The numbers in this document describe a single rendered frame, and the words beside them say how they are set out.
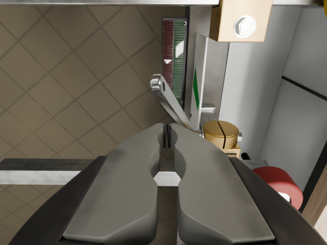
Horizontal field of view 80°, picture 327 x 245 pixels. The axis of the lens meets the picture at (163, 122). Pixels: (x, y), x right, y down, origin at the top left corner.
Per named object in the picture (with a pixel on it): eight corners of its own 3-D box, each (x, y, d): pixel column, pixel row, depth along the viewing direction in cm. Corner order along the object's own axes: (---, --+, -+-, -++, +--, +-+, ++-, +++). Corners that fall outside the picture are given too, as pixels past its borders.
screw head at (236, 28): (231, 38, 21) (235, 39, 19) (235, 15, 20) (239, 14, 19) (251, 38, 21) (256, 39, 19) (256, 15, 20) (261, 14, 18)
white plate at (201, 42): (186, 150, 48) (190, 180, 39) (194, 32, 36) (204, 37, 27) (189, 150, 48) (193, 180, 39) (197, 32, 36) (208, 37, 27)
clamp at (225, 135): (193, 183, 37) (197, 207, 32) (200, 119, 30) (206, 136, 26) (224, 184, 37) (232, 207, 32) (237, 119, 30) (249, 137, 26)
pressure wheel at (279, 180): (219, 171, 38) (238, 226, 28) (225, 136, 34) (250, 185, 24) (261, 171, 38) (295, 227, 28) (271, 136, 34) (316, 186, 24)
